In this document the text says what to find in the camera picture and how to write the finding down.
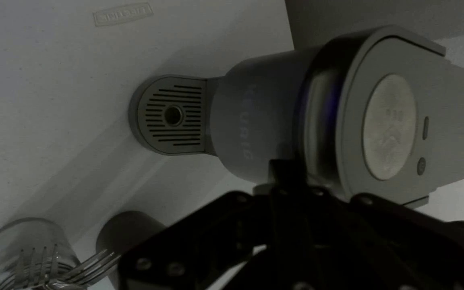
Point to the grey pod coffee machine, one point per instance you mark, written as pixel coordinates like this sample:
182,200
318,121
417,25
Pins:
265,123

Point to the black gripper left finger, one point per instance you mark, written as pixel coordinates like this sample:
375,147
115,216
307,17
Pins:
217,231

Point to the clear glass jar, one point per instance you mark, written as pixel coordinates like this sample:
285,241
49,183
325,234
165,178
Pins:
24,242

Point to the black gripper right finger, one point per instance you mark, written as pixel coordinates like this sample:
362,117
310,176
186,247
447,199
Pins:
383,242

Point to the metal forks bundle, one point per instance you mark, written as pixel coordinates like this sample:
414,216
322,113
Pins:
90,266

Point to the grey coffee machine lid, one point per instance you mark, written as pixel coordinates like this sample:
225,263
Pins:
404,123

